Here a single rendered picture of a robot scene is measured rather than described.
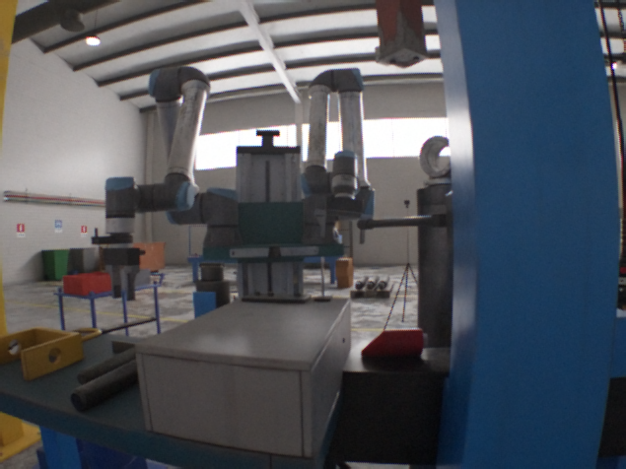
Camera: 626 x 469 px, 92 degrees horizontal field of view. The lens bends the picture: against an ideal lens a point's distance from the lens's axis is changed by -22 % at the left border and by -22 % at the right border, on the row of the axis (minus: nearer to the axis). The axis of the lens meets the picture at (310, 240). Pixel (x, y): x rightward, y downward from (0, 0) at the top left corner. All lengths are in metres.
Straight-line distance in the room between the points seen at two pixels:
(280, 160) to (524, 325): 1.72
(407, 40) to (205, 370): 1.00
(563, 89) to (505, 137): 0.10
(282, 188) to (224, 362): 1.60
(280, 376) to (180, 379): 0.13
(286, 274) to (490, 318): 1.63
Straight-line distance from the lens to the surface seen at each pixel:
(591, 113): 0.50
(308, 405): 0.44
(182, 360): 0.48
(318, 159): 1.56
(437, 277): 1.26
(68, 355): 0.88
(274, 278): 1.99
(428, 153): 1.38
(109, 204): 1.12
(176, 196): 1.17
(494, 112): 0.45
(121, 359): 0.81
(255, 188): 1.98
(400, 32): 1.18
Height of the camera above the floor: 1.33
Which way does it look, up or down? 1 degrees down
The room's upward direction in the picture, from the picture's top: 1 degrees counter-clockwise
